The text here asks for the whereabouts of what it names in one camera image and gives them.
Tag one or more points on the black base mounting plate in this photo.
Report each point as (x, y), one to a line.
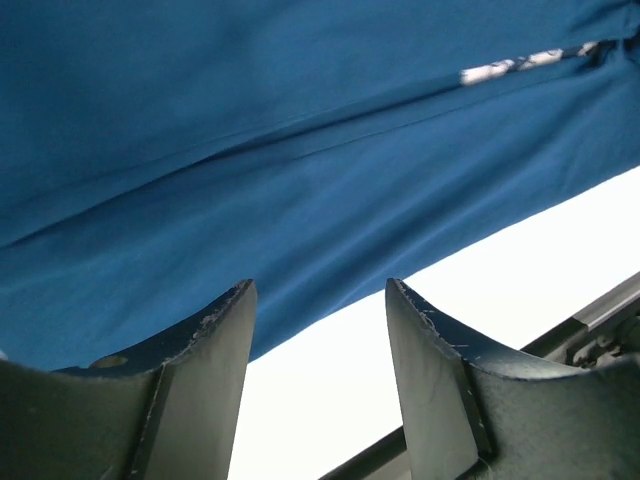
(590, 325)

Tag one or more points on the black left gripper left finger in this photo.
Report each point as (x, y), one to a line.
(165, 408)

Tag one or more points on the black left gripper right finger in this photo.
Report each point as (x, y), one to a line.
(525, 415)

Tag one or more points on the navy blue t shirt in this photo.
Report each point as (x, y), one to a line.
(154, 153)

